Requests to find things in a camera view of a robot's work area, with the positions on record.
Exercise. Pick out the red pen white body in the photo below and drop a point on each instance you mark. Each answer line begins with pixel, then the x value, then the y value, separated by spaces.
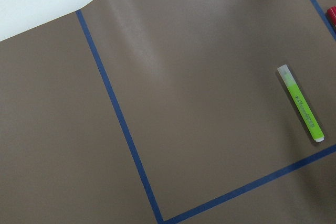
pixel 331 16

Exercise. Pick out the green pen white cap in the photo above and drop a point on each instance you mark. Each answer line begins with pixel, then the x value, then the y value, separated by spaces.
pixel 301 104

